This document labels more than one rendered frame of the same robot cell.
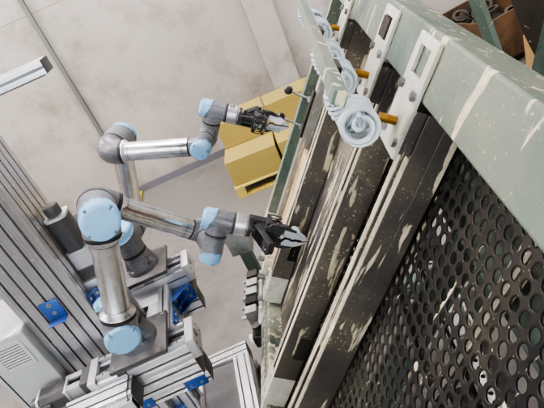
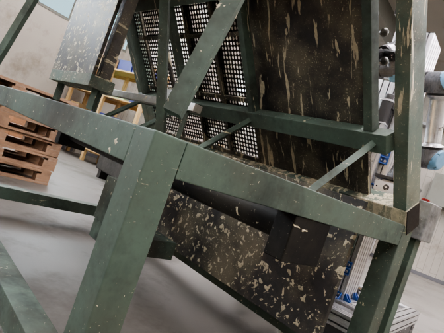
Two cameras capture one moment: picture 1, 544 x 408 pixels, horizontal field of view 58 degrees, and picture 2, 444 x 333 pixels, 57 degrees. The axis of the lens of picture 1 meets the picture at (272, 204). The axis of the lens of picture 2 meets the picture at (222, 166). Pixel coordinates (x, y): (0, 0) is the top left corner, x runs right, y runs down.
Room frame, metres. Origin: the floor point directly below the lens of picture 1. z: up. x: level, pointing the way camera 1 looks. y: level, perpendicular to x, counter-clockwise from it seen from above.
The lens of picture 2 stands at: (2.64, -1.89, 0.76)
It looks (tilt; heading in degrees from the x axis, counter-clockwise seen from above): 0 degrees down; 127
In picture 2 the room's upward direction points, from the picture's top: 19 degrees clockwise
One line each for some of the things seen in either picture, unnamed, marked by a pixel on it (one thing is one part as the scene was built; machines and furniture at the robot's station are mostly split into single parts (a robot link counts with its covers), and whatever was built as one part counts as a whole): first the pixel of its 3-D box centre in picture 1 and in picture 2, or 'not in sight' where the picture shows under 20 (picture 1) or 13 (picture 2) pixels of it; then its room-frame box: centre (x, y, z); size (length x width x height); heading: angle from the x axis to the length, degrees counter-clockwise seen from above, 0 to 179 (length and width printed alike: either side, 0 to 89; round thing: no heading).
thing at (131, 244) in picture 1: (125, 237); not in sight; (1.99, 0.65, 1.20); 0.13 x 0.12 x 0.14; 162
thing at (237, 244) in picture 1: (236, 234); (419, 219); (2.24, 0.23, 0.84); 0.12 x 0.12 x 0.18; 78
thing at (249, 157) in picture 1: (274, 136); not in sight; (4.55, -0.30, 0.32); 1.13 x 0.78 x 0.65; 90
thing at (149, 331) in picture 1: (132, 330); not in sight; (1.49, 0.66, 1.09); 0.15 x 0.15 x 0.10
